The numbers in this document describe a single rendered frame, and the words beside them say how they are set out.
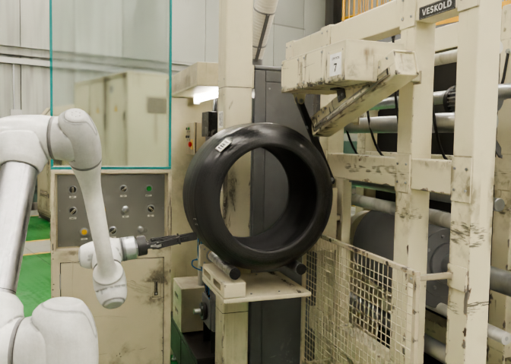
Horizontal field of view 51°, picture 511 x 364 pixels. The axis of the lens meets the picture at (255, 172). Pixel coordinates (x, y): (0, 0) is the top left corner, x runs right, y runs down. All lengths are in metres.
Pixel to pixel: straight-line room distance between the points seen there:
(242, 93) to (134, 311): 1.16
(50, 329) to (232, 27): 1.55
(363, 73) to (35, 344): 1.35
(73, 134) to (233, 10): 1.11
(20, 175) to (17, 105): 9.35
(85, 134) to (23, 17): 9.60
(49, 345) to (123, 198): 1.34
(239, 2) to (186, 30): 10.00
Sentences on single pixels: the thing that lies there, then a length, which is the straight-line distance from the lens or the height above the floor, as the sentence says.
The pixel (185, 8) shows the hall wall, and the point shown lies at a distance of 12.57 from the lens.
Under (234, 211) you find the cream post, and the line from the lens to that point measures 2.44.
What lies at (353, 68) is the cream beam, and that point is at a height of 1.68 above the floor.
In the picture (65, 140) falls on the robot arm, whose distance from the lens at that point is 1.66.
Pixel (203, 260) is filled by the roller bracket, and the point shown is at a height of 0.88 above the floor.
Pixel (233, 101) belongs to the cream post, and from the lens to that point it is 2.42.
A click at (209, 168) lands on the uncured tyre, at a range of 2.02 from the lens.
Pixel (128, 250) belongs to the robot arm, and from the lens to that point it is 2.07.
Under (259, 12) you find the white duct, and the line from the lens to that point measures 2.94.
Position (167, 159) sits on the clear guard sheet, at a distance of 2.63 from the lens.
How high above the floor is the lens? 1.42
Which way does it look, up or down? 4 degrees down
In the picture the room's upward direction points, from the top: 1 degrees clockwise
